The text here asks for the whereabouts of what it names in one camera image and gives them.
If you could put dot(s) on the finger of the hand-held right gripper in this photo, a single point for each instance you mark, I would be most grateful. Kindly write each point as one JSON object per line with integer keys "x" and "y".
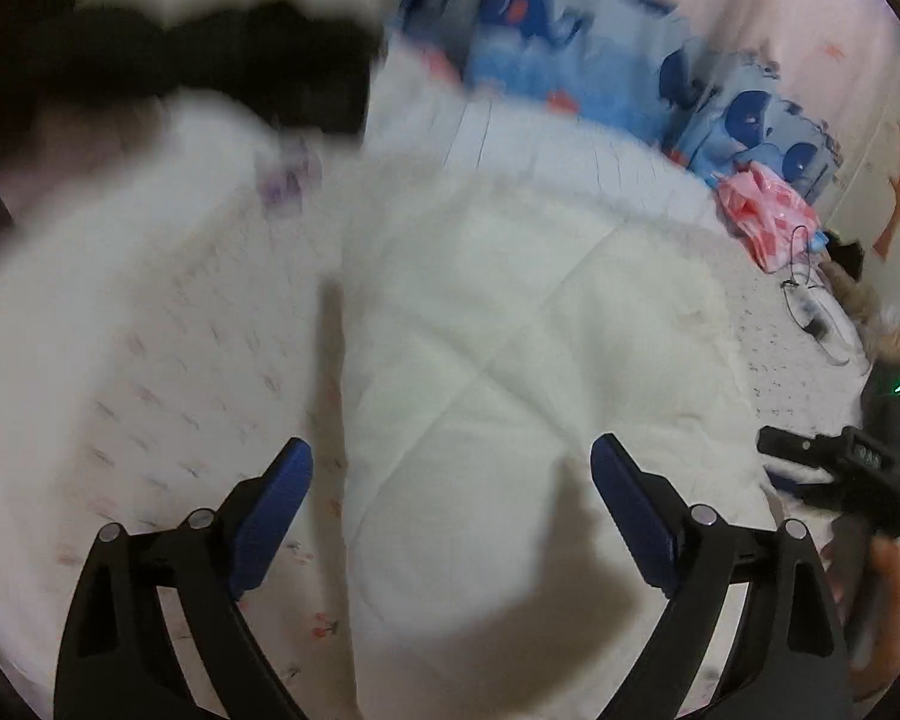
{"x": 799, "y": 484}
{"x": 799, "y": 446}

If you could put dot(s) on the brown plush toy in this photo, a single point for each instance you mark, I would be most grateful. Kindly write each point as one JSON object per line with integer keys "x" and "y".
{"x": 855, "y": 296}

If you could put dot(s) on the white blanket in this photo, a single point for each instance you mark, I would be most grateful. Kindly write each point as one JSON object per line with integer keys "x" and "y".
{"x": 120, "y": 240}

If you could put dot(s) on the dark garment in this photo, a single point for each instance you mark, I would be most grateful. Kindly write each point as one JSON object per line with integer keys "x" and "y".
{"x": 841, "y": 251}

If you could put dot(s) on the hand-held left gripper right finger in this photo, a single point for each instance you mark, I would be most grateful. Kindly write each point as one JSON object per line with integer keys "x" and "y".
{"x": 634, "y": 517}

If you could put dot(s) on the person's right hand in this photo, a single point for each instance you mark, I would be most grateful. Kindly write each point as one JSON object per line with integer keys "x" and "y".
{"x": 892, "y": 615}

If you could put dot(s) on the white striped bed sheet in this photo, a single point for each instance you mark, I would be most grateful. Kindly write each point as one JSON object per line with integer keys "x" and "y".
{"x": 540, "y": 142}

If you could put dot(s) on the white quilted comforter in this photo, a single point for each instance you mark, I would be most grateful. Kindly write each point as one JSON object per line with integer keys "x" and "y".
{"x": 495, "y": 360}

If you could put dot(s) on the white power strip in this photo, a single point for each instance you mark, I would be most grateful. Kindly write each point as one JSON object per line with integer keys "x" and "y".
{"x": 832, "y": 326}

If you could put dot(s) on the blue whale print curtain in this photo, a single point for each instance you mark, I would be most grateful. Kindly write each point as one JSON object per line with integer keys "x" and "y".
{"x": 570, "y": 52}

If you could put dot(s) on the black clothes pile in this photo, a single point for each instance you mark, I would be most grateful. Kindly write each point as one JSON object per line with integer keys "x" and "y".
{"x": 217, "y": 60}

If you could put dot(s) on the purple eyeglasses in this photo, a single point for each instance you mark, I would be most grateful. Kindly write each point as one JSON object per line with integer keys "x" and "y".
{"x": 289, "y": 172}

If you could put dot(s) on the pink checked cloth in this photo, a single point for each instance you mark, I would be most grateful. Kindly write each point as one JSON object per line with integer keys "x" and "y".
{"x": 769, "y": 217}

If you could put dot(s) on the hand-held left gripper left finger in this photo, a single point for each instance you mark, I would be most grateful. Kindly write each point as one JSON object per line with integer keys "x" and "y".
{"x": 270, "y": 517}

